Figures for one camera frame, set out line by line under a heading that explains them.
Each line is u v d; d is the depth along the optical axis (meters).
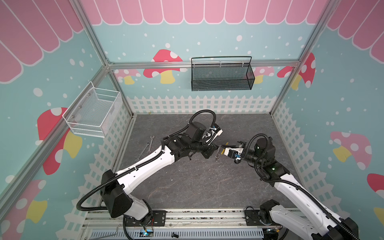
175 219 0.76
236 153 0.58
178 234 0.71
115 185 0.41
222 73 0.94
